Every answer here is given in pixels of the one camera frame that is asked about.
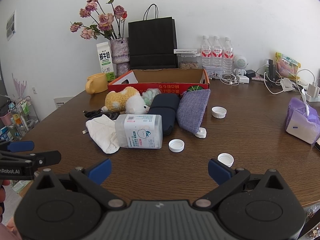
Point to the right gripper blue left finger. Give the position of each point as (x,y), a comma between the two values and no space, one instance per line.
(100,171)

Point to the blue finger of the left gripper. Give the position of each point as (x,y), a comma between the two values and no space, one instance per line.
(44,159)
(20,146)

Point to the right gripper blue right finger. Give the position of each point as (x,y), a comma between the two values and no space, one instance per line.
(219,172)

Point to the white cloth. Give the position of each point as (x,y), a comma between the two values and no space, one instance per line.
(102,131)

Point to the purple fabric pouch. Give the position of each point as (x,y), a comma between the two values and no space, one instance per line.
(191,109)

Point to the yellow white plush toy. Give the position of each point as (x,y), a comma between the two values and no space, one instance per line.
(128,100)

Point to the dark navy pouch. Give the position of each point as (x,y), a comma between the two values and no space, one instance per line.
(166,105)

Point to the person's left hand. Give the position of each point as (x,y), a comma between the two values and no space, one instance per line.
(2,196)

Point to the white bottle cap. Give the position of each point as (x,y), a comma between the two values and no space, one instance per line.
(176,145)
(226,158)
(219,112)

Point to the yellow ceramic mug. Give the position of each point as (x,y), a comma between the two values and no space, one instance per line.
(96,83)

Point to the white earphones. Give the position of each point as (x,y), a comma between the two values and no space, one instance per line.
(227,79)

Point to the purple tissue pack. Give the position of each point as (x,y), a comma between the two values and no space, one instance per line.
(302,121)

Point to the white power adapter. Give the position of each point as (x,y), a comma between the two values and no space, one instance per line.
(242,79)

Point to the white tin box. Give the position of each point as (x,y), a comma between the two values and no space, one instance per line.
(213,72)

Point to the black power adapter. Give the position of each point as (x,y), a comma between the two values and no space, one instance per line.
(250,73)

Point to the black phone stand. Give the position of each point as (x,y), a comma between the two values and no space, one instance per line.
(272,78)

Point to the red cardboard box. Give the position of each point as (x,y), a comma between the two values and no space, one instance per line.
(175,80)

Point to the white robot toy speaker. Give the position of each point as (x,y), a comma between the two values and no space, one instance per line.
(240,63)

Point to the white green milk carton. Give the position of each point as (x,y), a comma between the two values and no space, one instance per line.
(105,60)

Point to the clear water bottle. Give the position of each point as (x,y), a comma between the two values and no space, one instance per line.
(217,52)
(206,51)
(228,55)

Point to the clear snack container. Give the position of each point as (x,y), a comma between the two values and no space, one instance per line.
(189,61)

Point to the yellow snack bag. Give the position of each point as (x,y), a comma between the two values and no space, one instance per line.
(286,66)

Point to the purple textured vase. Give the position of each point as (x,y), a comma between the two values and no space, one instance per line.
(120,55)

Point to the white flat box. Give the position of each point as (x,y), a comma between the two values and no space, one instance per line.
(185,51)

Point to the black paper shopping bag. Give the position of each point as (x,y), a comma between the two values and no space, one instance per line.
(152,42)

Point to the dried pink rose bouquet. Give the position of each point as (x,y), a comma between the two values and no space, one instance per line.
(108,20)

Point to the wire storage rack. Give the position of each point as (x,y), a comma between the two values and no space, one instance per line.
(19,116)

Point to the wall paper notice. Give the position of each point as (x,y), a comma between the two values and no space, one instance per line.
(11,26)

